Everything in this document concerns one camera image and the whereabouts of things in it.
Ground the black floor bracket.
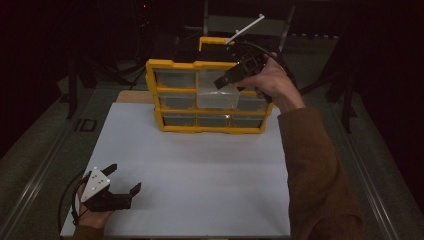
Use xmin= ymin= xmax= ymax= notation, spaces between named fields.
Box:
xmin=74 ymin=117 xmax=98 ymax=133

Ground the black stand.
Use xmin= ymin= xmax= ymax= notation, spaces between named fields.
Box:
xmin=299 ymin=33 xmax=359 ymax=135
xmin=64 ymin=54 xmax=134 ymax=121

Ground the grey metal stand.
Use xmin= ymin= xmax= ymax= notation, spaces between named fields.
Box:
xmin=202 ymin=0 xmax=297 ymax=52

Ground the person's left hand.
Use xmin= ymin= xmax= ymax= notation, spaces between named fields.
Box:
xmin=73 ymin=183 xmax=113 ymax=231

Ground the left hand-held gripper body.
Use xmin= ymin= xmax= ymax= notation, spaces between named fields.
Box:
xmin=80 ymin=167 xmax=134 ymax=213

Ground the person's right hand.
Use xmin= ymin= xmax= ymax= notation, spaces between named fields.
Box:
xmin=237 ymin=53 xmax=306 ymax=114

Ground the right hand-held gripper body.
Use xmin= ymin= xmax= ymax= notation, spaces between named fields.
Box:
xmin=225 ymin=13 xmax=270 ymax=80

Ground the aluminium floor rail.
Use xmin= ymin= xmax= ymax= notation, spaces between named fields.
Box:
xmin=336 ymin=126 xmax=424 ymax=240
xmin=0 ymin=124 xmax=79 ymax=240

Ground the set of small clear drawers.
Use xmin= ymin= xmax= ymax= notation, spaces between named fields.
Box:
xmin=154 ymin=68 xmax=268 ymax=128

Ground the left hand-held gripper cable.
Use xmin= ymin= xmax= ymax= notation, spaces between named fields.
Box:
xmin=57 ymin=169 xmax=89 ymax=228

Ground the yellow drawer organizer cabinet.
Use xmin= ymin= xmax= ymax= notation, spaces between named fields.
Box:
xmin=145 ymin=35 xmax=275 ymax=135

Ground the clear plastic drawer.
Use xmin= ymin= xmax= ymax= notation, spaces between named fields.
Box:
xmin=196 ymin=69 xmax=241 ymax=110

